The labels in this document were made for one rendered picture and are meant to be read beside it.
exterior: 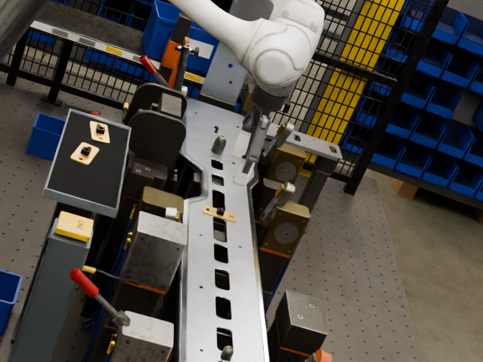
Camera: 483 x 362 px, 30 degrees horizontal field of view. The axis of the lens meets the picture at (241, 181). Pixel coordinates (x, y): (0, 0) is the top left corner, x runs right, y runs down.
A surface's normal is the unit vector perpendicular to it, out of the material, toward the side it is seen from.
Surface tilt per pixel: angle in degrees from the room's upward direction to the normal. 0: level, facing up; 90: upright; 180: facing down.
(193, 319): 0
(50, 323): 90
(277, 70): 90
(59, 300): 90
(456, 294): 0
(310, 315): 0
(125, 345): 90
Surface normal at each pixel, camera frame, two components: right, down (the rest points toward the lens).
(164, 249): 0.04, 0.47
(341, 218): 0.36, -0.83
